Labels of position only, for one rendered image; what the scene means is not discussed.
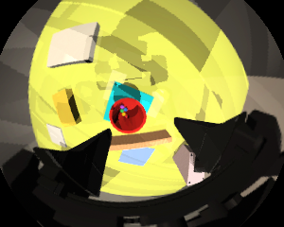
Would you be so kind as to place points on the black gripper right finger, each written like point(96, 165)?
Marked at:
point(207, 139)

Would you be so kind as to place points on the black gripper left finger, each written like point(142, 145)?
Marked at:
point(83, 164)

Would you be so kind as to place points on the yellow rectangular block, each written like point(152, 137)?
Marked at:
point(66, 108)

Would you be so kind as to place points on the orange flat bar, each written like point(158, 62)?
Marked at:
point(140, 140)

